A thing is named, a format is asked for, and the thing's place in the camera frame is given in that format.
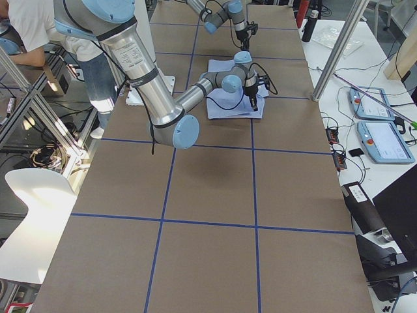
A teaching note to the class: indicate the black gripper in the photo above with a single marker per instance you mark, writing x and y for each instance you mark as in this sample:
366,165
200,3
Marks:
251,92
242,36

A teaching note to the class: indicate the light blue striped shirt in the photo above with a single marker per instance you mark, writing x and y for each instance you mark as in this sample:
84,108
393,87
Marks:
229,100

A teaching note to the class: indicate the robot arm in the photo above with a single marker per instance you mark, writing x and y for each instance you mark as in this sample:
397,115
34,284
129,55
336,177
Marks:
113,25
231,11

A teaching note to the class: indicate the black water bottle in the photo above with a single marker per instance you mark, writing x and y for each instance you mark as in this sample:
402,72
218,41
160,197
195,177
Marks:
310,26

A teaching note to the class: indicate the red bottle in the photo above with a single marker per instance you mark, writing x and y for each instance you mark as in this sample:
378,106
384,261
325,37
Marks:
301,13

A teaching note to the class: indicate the clear plastic bag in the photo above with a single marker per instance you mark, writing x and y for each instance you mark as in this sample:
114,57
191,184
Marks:
328,36

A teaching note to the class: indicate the far teach pendant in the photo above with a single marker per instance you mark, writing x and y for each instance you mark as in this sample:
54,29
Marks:
366,108

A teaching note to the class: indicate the teach pendant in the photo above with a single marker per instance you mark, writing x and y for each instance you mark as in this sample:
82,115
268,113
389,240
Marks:
383,142
366,108

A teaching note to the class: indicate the brown table mat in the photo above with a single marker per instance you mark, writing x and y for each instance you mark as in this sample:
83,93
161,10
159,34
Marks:
250,219

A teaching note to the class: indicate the near teach pendant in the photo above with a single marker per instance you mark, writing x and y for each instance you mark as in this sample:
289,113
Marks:
383,142

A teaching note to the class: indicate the black monitor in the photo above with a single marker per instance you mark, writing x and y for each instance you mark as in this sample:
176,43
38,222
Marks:
396,205

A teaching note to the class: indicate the white chair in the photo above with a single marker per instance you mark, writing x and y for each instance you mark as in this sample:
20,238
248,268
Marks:
27,253

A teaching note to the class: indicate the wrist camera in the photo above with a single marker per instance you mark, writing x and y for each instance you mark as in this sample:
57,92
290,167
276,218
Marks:
251,28
264,80

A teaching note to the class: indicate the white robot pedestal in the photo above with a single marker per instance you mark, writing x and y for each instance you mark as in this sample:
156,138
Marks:
146,39

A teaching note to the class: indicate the grey aluminium frame post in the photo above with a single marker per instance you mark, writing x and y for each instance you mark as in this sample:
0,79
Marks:
349,26

